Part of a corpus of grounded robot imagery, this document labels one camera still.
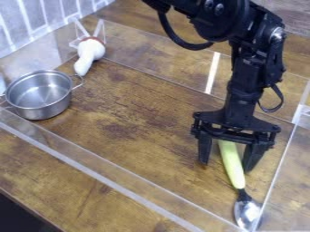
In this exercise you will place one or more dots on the white toy mushroom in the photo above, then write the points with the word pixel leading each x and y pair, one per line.
pixel 91 50

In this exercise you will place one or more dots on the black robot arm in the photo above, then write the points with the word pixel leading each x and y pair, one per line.
pixel 256 33

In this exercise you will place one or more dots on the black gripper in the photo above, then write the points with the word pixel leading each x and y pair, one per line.
pixel 234 124

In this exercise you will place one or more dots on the clear acrylic enclosure wall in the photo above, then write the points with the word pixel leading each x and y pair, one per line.
pixel 126 135

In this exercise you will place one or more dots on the small steel pot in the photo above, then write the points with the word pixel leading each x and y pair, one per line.
pixel 41 94

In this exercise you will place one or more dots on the green handled metal spoon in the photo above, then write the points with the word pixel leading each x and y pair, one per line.
pixel 246 207

